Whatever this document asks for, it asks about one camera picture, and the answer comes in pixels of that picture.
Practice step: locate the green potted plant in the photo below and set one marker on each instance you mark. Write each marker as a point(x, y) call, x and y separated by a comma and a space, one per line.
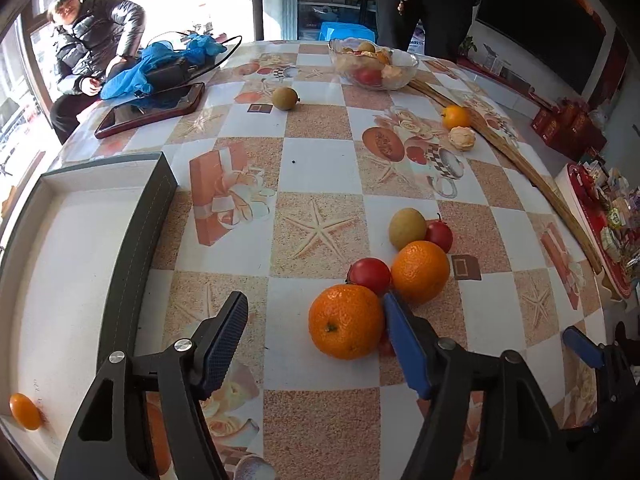
point(468, 46)

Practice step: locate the brown round pear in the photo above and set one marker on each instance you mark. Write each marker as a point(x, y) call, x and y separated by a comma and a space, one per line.
point(285, 98)
point(406, 228)

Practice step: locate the small orange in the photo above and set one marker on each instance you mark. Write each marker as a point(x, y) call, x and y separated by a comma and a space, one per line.
point(456, 117)
point(25, 411)

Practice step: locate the red gift box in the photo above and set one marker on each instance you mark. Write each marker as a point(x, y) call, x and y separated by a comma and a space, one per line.
point(575, 125)
point(546, 124)

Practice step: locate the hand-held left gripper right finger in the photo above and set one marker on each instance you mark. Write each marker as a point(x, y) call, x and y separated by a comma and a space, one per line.
point(407, 345)

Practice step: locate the tablet in red case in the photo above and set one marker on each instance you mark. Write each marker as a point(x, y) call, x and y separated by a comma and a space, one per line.
point(150, 107)

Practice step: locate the blue plastic stool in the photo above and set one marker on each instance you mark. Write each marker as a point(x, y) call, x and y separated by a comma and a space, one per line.
point(340, 30)

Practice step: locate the medium orange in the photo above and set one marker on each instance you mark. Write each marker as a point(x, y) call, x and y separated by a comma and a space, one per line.
point(420, 271)

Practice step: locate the red tomato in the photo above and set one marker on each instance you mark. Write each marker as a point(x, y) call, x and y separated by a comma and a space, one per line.
point(369, 275)
point(367, 76)
point(441, 236)

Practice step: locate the black pouch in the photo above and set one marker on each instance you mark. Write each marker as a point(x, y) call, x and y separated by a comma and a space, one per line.
point(167, 74)

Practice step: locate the glass fruit bowl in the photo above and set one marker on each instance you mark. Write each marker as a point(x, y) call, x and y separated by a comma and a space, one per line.
point(372, 60)

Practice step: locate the black television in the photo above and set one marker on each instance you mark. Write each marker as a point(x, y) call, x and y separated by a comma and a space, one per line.
point(540, 15)

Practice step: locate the red snack tray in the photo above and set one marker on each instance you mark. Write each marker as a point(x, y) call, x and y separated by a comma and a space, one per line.
point(600, 225)

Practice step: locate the large orange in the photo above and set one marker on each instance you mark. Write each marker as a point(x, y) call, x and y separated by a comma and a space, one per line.
point(346, 321)

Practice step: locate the white tray with dark rim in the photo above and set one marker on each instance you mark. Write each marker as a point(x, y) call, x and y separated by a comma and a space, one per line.
point(75, 285)

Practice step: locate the yellow round fruit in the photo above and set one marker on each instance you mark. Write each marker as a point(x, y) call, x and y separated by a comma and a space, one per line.
point(366, 47)

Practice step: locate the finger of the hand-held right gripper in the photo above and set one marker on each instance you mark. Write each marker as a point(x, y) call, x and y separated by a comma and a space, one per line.
point(582, 346)

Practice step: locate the peeled orange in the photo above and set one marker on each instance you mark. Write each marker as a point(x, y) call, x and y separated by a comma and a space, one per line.
point(461, 138)

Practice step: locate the long bamboo stick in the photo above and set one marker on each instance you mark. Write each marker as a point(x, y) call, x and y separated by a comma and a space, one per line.
point(542, 185)

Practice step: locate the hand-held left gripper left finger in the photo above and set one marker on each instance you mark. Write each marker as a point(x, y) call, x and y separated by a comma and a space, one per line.
point(222, 345)

